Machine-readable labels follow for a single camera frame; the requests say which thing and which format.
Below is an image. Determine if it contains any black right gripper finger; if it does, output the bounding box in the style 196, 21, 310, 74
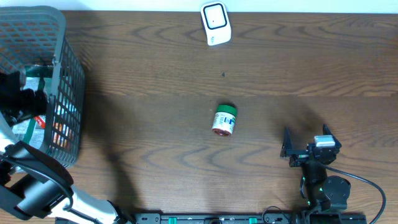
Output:
323, 124, 333, 136
280, 127, 308, 157

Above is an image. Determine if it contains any green lid spice jar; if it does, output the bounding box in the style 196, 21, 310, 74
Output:
212, 105, 237, 136

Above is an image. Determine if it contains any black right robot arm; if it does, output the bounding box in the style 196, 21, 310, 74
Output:
280, 125, 351, 212

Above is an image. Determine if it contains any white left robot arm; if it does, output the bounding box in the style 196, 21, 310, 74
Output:
1, 72, 136, 223

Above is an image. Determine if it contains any white barcode scanner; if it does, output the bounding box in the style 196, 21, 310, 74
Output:
200, 1, 232, 46

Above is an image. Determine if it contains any red white snack stick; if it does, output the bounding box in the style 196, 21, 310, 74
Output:
34, 116, 45, 129

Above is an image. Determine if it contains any green white snack bag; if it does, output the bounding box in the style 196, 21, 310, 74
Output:
11, 65, 53, 149

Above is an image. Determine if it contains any grey plastic basket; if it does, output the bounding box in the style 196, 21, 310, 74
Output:
1, 6, 86, 167

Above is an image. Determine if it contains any black mounting rail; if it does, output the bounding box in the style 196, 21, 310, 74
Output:
134, 212, 367, 224

